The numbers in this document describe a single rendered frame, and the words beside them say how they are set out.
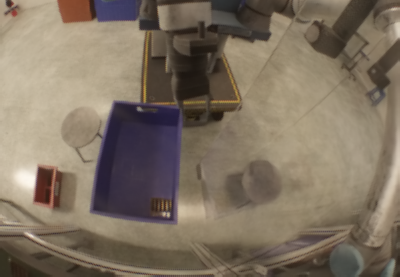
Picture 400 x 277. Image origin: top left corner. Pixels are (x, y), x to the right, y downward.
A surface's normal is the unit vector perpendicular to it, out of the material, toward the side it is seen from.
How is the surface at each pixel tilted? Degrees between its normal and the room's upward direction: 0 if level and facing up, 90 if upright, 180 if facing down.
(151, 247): 0
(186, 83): 63
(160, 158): 0
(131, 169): 0
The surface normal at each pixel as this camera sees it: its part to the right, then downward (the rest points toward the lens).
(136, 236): 0.20, -0.46
